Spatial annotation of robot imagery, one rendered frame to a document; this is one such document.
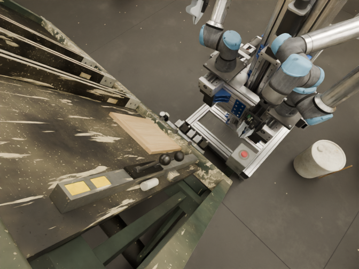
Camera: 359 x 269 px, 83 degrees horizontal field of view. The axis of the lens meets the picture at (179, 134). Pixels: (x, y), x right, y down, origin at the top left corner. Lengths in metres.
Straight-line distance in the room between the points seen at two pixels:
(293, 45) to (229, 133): 1.45
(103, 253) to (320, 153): 2.04
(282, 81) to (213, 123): 1.54
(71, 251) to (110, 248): 0.10
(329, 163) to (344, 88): 1.21
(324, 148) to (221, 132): 0.93
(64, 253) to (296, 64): 0.74
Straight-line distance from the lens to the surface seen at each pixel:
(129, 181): 0.62
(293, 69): 0.72
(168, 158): 0.61
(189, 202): 1.01
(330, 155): 2.33
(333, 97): 1.20
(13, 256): 0.31
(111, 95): 1.26
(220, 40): 1.40
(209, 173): 1.30
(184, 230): 0.60
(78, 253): 0.51
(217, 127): 2.19
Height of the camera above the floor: 2.14
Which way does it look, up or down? 65 degrees down
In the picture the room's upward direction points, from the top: straight up
